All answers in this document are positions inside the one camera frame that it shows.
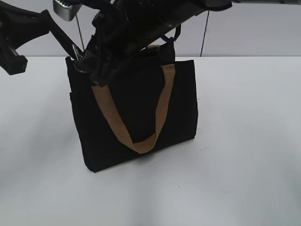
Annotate silver zipper pull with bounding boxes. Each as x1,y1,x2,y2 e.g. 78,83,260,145
71,44,83,60

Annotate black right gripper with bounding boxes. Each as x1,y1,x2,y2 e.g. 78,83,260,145
74,23,165,87

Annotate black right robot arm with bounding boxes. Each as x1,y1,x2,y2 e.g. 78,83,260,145
74,0,232,87

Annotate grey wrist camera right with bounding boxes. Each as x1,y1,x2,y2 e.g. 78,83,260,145
52,0,82,22

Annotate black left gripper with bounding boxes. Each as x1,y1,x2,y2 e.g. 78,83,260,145
0,2,75,75

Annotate black tote bag tan handles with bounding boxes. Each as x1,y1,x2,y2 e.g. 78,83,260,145
65,41,198,172

